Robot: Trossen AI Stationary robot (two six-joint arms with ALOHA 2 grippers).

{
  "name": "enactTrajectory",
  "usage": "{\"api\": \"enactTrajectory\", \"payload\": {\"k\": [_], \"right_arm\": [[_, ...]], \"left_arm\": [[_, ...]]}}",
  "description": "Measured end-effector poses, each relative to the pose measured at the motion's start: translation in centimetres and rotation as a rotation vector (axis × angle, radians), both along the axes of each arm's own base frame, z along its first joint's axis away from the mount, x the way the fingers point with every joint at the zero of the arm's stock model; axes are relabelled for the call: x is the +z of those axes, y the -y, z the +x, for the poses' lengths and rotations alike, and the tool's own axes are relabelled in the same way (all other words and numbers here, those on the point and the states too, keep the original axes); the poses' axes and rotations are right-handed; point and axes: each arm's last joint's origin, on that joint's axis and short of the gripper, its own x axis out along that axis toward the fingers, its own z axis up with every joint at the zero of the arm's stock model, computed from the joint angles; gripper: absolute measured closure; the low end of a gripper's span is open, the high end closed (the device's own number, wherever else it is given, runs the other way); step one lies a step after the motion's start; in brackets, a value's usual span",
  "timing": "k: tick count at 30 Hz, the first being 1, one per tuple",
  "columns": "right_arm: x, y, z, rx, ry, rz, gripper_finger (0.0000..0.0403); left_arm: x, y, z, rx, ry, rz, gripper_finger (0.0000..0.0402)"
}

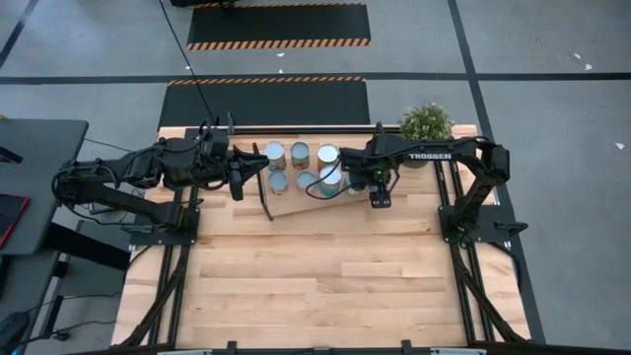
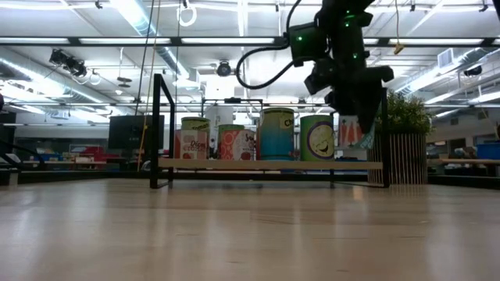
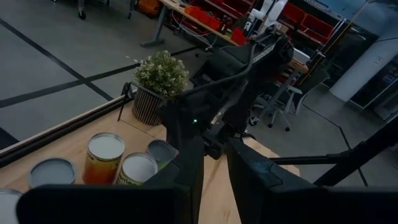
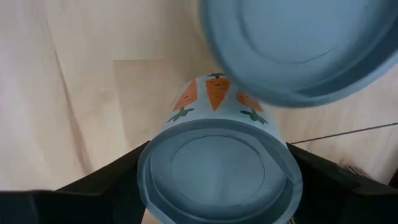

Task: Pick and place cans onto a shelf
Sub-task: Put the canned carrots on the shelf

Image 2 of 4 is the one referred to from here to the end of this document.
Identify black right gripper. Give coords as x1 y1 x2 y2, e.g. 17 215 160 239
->
304 58 395 134

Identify white carrot carton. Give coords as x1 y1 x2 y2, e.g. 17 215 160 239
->
337 114 377 150

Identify rainbow green smiley can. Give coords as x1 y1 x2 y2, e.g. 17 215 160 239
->
299 114 336 162

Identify blue can yellow label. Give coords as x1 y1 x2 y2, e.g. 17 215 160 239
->
259 108 295 162

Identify red white diced tomato can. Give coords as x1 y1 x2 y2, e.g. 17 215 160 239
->
173 129 210 160

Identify potted green plant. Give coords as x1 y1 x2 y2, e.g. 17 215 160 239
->
368 90 434 186

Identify wooden background table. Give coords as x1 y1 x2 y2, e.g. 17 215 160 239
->
427 157 500 176

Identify blue storage bin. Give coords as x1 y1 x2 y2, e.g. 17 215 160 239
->
475 142 500 160

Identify round black ceiling device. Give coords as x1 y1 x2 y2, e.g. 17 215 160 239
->
216 60 233 78

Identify black monitor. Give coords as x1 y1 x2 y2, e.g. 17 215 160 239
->
108 115 165 150

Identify red storage bins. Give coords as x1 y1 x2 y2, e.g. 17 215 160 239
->
70 144 120 171

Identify black ceiling spotlight cluster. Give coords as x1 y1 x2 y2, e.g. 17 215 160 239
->
48 48 88 78

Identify wooden shelf black metal frame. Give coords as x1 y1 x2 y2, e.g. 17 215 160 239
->
149 73 391 190

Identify black background rig frame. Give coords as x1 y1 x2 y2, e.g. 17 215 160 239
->
201 97 265 157

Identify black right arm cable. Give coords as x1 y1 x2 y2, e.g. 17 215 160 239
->
235 0 304 91

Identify black overhead frame beam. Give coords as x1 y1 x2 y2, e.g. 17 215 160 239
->
0 36 500 48

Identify white cable loop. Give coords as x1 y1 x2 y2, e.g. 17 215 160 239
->
177 2 198 27

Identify yellow hanging rope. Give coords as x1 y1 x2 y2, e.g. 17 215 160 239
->
136 0 162 172

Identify thin black hanging cable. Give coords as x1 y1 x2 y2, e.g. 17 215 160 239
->
134 0 156 115

